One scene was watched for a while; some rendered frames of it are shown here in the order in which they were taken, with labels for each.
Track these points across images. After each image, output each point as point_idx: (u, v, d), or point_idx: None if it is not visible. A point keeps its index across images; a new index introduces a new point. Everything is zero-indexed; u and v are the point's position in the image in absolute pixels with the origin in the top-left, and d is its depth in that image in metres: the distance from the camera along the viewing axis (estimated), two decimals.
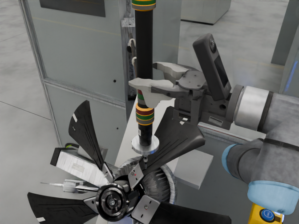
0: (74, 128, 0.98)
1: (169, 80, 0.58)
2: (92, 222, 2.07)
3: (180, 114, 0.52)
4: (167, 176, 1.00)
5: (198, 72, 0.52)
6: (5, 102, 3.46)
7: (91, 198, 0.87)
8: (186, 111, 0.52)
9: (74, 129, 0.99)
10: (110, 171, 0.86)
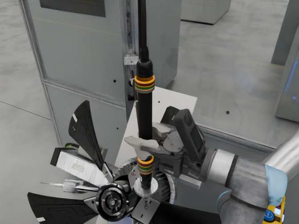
0: (74, 128, 0.98)
1: (155, 135, 0.69)
2: (92, 222, 2.07)
3: (165, 167, 0.64)
4: (167, 176, 1.00)
5: None
6: (5, 102, 3.46)
7: (91, 198, 0.87)
8: (170, 165, 0.63)
9: (74, 129, 0.99)
10: (110, 171, 0.86)
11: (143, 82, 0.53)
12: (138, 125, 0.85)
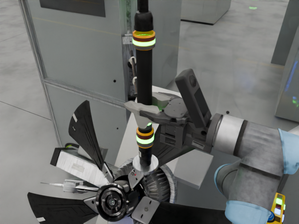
0: (74, 128, 0.98)
1: None
2: (92, 222, 2.07)
3: (167, 138, 0.58)
4: (167, 176, 1.00)
5: (182, 99, 0.58)
6: (5, 102, 3.46)
7: (91, 198, 0.87)
8: (171, 135, 0.57)
9: (74, 129, 0.99)
10: (110, 171, 0.86)
11: (142, 37, 0.48)
12: (137, 100, 0.80)
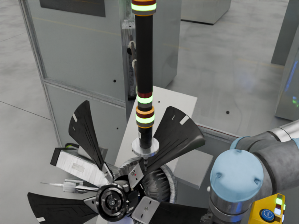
0: (74, 128, 0.98)
1: None
2: (92, 222, 2.07)
3: None
4: (167, 176, 1.00)
5: (205, 223, 0.58)
6: (5, 102, 3.46)
7: (91, 198, 0.87)
8: None
9: (74, 129, 0.99)
10: (110, 171, 0.86)
11: (142, 0, 0.44)
12: (136, 82, 0.76)
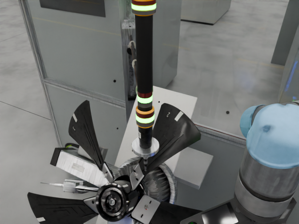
0: (168, 115, 0.85)
1: None
2: (92, 222, 2.07)
3: None
4: (167, 176, 1.00)
5: None
6: (5, 102, 3.46)
7: (108, 171, 0.86)
8: None
9: (167, 115, 0.86)
10: (139, 184, 0.82)
11: (142, 0, 0.44)
12: (136, 82, 0.76)
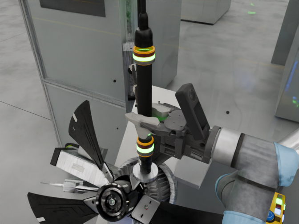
0: None
1: (153, 117, 0.64)
2: (92, 222, 2.07)
3: (167, 148, 0.60)
4: (167, 176, 1.00)
5: (182, 111, 0.59)
6: (5, 102, 3.46)
7: (108, 171, 0.86)
8: (171, 146, 0.59)
9: None
10: (139, 184, 0.82)
11: (142, 53, 0.50)
12: (137, 108, 0.82)
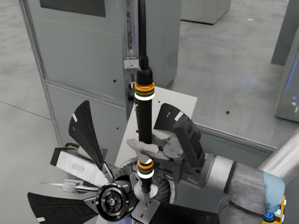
0: (168, 115, 0.85)
1: (153, 142, 0.69)
2: (92, 222, 2.07)
3: (165, 172, 0.65)
4: (167, 176, 1.00)
5: None
6: (5, 102, 3.46)
7: (108, 171, 0.86)
8: (169, 170, 0.64)
9: (167, 115, 0.86)
10: None
11: (143, 90, 0.54)
12: (138, 129, 0.86)
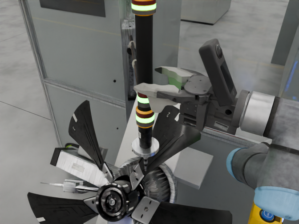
0: (168, 115, 0.85)
1: (173, 84, 0.58)
2: (92, 222, 2.07)
3: (186, 119, 0.52)
4: (167, 176, 1.00)
5: (203, 77, 0.52)
6: (5, 102, 3.46)
7: (108, 171, 0.86)
8: (191, 116, 0.52)
9: (167, 115, 0.86)
10: (139, 184, 0.82)
11: (142, 0, 0.44)
12: (136, 82, 0.76)
